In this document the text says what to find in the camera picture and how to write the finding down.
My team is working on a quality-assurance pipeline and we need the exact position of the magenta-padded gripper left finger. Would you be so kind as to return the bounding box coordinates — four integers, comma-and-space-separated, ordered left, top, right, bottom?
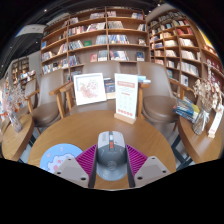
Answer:
53, 144, 99, 189

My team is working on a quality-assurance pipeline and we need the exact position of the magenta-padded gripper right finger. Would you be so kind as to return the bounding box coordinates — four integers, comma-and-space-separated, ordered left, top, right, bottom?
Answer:
125, 144, 172, 189

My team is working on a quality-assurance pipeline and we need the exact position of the grey computer mouse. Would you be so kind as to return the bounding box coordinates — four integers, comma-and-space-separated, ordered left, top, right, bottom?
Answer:
95, 130, 129, 182

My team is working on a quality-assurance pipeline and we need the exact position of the round blue mouse pad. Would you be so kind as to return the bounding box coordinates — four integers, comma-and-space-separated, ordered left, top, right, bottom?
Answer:
39, 143, 84, 174

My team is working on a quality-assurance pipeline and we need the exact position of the brown padded wooden armchair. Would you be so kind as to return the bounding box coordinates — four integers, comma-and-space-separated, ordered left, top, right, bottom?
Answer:
136, 61, 194, 126
49, 59, 151, 119
23, 68, 68, 129

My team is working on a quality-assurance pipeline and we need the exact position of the round wooden side table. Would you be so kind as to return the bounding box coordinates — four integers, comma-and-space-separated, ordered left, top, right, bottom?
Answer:
0, 114, 35, 163
171, 113, 224, 168

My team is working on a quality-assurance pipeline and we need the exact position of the white sign with wooden base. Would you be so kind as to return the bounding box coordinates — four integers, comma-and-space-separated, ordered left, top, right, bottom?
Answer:
207, 103, 224, 139
113, 73, 139, 125

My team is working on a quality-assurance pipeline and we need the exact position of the glass vase with dried flowers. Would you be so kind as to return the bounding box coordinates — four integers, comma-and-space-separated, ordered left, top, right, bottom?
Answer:
1, 83, 26, 134
191, 59, 224, 136

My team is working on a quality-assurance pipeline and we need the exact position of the white framed floral picture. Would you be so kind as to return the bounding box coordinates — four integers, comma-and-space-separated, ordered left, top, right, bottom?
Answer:
72, 72, 108, 107

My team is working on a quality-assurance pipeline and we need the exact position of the dark standing book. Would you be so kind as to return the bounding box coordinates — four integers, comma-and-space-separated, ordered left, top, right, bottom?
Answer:
103, 78, 116, 100

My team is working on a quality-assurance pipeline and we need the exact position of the stack of pale blue books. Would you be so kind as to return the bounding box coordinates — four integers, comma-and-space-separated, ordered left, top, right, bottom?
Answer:
137, 75, 152, 84

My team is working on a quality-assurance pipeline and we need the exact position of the orange book display table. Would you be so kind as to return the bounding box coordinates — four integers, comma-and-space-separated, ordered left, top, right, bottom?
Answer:
0, 78, 9, 124

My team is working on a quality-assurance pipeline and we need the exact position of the small distant wooden bookshelf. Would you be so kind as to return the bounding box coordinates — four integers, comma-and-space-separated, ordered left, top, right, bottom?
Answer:
9, 55, 38, 88

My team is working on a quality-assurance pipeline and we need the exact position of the curved wooden bookshelf unit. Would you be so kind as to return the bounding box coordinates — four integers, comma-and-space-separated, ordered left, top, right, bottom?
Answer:
146, 8, 224, 101

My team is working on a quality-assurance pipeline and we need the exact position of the wide wooden bookshelf unit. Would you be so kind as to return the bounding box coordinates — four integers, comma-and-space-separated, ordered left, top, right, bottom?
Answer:
39, 5, 149, 76

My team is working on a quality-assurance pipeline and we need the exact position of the white ceiling air vent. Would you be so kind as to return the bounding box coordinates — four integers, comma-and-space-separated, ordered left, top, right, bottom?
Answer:
14, 23, 46, 38

